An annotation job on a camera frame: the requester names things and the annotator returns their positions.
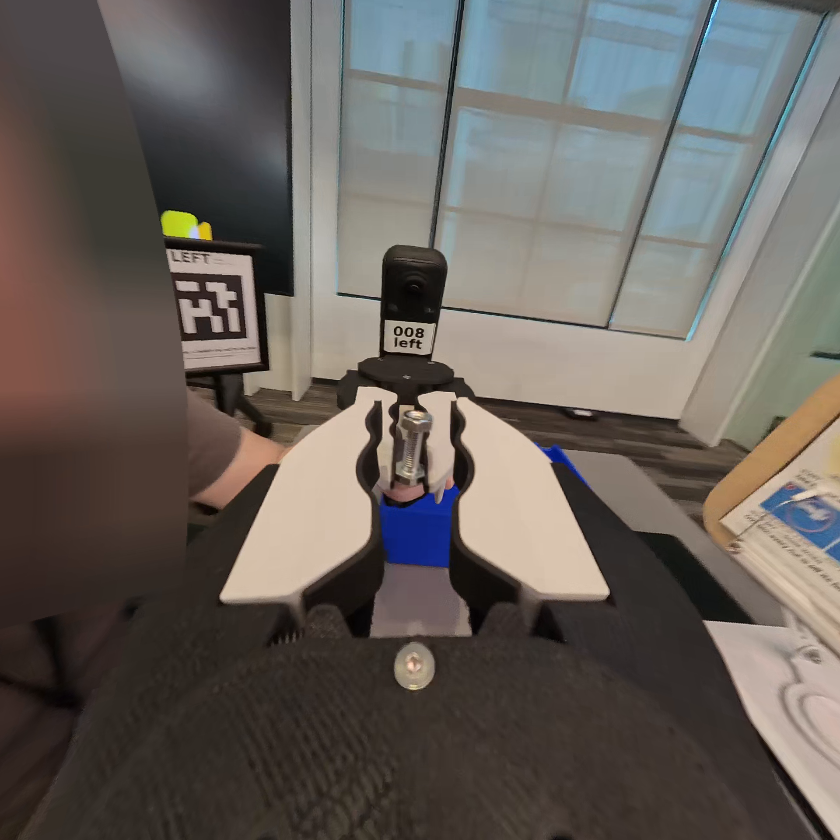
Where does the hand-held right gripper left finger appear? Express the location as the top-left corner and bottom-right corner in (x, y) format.
(218, 397), (385, 636)

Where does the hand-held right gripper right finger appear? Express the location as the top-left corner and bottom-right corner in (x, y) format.
(449, 395), (611, 636)

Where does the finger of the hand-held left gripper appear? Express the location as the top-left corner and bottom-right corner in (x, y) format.
(420, 390), (475, 505)
(356, 386), (404, 494)

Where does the long silver hex bolt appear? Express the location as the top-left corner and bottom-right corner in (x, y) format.
(394, 408), (435, 490)

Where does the blue plastic parts bin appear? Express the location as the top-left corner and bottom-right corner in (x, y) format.
(381, 443), (580, 568)

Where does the person's left forearm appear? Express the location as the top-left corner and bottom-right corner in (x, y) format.
(187, 390), (290, 511)

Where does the person's left hand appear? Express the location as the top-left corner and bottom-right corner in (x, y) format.
(386, 478), (458, 504)

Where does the black sign stand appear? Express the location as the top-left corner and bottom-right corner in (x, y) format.
(187, 367), (274, 438)

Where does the framed black-white marker sign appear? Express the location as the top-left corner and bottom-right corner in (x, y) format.
(164, 239), (270, 375)

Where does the black desk mat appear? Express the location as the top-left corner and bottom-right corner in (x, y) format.
(640, 532), (752, 624)

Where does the wooden instruction board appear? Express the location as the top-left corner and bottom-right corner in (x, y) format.
(703, 377), (840, 621)

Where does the large window with blinds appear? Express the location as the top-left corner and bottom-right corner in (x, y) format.
(338, 0), (824, 341)

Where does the printed instruction sheet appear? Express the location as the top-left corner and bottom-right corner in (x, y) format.
(722, 453), (840, 619)

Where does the white paper with outlines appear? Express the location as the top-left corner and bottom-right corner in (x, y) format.
(705, 617), (840, 823)

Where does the person's torso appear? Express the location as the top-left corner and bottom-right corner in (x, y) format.
(0, 617), (132, 840)

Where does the large black wall screen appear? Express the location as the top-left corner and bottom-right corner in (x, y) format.
(98, 0), (294, 296)

